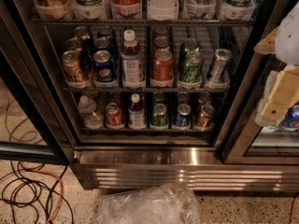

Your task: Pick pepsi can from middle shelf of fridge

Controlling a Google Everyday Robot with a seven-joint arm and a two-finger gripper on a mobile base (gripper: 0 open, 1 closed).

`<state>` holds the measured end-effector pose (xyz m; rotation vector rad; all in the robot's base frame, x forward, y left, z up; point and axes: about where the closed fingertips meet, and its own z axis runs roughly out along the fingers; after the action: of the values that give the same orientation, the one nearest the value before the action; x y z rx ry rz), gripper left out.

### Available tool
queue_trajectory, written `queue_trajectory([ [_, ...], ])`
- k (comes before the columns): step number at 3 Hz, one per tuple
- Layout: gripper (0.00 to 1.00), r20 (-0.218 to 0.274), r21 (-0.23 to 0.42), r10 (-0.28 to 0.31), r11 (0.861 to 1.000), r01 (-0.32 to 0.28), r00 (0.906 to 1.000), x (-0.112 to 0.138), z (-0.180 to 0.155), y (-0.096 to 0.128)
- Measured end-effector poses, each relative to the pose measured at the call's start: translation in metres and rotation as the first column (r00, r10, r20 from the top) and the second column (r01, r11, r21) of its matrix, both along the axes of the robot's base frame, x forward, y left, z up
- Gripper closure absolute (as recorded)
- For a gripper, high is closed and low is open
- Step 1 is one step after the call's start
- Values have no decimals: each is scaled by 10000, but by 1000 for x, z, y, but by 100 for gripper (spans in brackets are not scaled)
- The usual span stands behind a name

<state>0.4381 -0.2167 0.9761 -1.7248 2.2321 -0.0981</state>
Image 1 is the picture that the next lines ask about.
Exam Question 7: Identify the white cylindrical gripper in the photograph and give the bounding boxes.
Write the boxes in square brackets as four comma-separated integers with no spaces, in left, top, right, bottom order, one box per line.
[254,2,299,126]

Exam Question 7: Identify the blue pepsi can front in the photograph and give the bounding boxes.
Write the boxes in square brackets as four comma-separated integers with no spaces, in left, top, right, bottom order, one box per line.
[93,50,116,83]

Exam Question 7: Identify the blue pepsi can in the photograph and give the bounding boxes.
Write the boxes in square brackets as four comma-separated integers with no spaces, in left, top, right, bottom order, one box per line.
[97,26,117,45]
[93,50,116,83]
[94,37,114,55]

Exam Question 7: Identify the slim silver can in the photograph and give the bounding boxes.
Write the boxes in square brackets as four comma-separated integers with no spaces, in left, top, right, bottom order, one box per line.
[206,49,232,83]

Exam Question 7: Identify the blue can right compartment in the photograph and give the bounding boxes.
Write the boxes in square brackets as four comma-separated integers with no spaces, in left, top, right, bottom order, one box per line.
[280,105,299,132]

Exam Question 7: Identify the glass fridge door right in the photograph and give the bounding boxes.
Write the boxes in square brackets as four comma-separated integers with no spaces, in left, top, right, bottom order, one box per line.
[222,57,299,165]

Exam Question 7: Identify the glass fridge door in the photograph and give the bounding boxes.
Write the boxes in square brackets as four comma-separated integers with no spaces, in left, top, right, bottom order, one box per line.
[222,57,299,165]
[0,5,69,165]

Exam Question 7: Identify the green can front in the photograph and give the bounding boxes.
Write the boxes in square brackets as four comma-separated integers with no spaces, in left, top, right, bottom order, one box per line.
[178,50,204,83]

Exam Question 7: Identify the green can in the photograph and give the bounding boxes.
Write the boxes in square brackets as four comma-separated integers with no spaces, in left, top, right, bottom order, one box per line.
[178,38,200,64]
[178,50,204,83]

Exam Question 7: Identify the green can back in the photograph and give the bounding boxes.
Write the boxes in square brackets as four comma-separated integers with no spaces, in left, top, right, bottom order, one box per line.
[178,38,200,64]

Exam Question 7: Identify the gold can lower shelf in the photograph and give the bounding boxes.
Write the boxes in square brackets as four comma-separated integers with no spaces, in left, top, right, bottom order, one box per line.
[195,105,215,128]

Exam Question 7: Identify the blue can lower shelf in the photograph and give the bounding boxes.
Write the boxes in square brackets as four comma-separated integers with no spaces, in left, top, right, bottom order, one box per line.
[173,104,191,128]

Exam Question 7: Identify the red can front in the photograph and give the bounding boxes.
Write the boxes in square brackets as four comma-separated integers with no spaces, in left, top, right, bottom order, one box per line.
[151,49,174,82]

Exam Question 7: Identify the red can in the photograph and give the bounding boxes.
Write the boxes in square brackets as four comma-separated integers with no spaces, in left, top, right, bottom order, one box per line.
[152,26,170,38]
[153,37,170,50]
[151,49,174,82]

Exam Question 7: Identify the red can back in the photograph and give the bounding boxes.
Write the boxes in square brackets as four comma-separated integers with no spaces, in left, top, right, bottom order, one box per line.
[152,26,170,38]

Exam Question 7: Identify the green can lower shelf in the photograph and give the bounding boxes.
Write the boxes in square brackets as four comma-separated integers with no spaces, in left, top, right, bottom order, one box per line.
[151,103,167,127]

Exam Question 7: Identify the brown tea bottle middle shelf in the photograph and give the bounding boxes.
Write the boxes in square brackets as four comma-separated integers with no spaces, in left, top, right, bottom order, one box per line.
[121,30,145,89]

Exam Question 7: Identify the brown tea bottle shelf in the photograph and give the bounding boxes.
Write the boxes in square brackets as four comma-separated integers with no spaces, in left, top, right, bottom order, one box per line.
[121,30,145,89]
[128,93,146,130]

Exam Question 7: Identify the brown tea bottle lower shelf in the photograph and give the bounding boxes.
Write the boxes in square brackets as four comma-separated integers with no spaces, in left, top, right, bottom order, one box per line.
[128,93,146,130]

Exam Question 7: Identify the red can lower shelf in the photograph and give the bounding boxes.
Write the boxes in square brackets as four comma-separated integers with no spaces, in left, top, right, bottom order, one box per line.
[106,103,123,126]

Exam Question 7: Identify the blue pepsi can back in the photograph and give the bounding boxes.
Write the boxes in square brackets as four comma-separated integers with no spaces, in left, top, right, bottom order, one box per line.
[97,26,117,45]

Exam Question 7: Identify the clear water bottle lower shelf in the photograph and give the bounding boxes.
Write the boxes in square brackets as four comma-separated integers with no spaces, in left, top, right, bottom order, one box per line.
[78,95,103,130]

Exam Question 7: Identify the gold brown can back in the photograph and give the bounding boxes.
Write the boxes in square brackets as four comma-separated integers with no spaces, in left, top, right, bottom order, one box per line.
[74,26,92,45]

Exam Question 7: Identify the gold brown can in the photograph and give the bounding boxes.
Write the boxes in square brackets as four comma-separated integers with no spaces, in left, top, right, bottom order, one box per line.
[65,37,90,63]
[74,26,92,45]
[61,50,88,82]

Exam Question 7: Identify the green white bottle top shelf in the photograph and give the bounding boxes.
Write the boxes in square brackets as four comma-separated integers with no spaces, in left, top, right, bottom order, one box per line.
[72,0,106,20]

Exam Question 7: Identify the gold brown can front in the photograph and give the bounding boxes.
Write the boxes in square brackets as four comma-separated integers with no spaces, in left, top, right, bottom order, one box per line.
[61,50,88,82]

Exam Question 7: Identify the glass fridge door left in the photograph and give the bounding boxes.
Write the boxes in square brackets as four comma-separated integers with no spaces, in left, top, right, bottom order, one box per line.
[0,5,69,165]

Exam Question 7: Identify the green white bottle top right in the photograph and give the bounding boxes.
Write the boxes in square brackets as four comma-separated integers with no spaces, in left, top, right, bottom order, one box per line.
[221,0,255,21]

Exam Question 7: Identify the clear plastic bag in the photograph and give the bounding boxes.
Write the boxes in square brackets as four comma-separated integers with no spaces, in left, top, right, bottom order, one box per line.
[95,184,201,224]

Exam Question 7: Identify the orange cable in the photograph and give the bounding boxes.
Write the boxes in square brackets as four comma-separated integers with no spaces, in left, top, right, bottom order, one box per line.
[19,161,64,224]

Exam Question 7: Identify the black cable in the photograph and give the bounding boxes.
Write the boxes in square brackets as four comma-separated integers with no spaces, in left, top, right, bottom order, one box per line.
[0,161,76,224]

